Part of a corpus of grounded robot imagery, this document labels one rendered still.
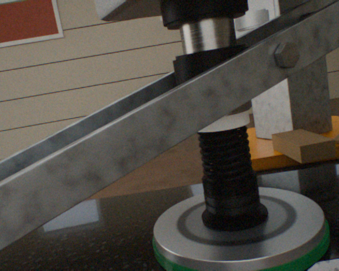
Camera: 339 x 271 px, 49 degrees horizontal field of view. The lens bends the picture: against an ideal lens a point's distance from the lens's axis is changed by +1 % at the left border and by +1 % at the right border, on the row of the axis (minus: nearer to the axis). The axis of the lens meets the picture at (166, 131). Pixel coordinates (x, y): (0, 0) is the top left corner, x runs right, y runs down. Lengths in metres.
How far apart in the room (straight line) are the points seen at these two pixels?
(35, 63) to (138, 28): 1.86
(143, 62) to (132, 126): 6.22
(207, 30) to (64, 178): 0.22
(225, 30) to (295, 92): 0.88
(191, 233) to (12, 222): 0.22
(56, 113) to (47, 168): 6.41
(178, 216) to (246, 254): 0.14
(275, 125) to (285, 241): 0.94
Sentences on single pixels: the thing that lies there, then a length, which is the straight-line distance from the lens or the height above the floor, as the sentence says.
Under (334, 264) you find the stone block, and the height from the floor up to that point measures 0.87.
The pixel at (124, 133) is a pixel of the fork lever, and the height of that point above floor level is 1.05.
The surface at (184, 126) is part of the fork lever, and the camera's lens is 0.36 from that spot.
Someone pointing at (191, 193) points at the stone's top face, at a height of 0.87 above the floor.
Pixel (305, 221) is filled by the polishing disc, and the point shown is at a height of 0.90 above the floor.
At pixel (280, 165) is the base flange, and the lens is 1.18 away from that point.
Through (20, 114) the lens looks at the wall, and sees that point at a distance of 6.89.
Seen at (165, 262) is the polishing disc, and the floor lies 0.88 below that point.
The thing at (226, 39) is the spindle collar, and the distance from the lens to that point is 0.43.
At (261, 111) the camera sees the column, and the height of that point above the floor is 0.89.
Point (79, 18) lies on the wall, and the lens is 6.68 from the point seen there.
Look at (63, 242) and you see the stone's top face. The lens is 0.60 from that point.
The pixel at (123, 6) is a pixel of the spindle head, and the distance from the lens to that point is 0.43.
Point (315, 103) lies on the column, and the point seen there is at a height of 0.89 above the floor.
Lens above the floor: 1.10
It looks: 10 degrees down
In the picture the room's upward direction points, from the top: 10 degrees counter-clockwise
